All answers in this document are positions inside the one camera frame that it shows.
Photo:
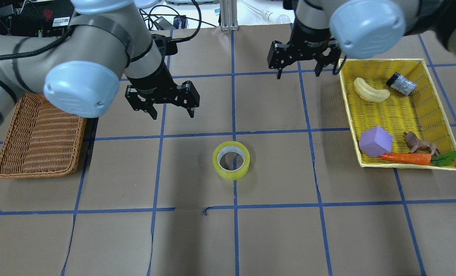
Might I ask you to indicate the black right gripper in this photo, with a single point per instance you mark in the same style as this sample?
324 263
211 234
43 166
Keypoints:
309 39

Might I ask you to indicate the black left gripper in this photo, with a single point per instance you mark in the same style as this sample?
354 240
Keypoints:
153 81

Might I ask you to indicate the yellow tape roll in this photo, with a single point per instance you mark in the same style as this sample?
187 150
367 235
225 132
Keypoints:
231 147

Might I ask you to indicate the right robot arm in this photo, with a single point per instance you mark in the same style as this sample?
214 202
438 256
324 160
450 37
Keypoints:
323 30

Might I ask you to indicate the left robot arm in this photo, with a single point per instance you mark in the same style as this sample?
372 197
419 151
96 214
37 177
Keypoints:
80 72

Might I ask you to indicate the black power adapter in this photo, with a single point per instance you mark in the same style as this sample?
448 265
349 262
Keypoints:
178 22

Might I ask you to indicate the toy banana slice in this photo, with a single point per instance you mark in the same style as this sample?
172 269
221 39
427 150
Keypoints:
368 93

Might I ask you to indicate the small labelled jar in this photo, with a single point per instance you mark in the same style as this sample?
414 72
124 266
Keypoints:
401 84

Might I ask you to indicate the purple foam block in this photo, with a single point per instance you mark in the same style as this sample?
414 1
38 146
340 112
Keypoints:
376 141

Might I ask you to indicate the brown wicker basket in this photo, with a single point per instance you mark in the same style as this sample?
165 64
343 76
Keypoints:
41 141

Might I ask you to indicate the yellow woven basket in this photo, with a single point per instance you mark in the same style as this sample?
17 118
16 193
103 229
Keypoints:
421 112

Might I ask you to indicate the toy lion figure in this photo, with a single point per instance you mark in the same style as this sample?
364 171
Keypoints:
416 145

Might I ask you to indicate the black electronics box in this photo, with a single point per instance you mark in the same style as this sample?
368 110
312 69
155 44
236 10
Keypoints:
43 18

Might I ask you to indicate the toy carrot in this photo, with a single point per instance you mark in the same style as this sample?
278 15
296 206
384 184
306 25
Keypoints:
423 159

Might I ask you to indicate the aluminium frame post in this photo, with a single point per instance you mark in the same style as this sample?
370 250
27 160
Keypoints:
228 15

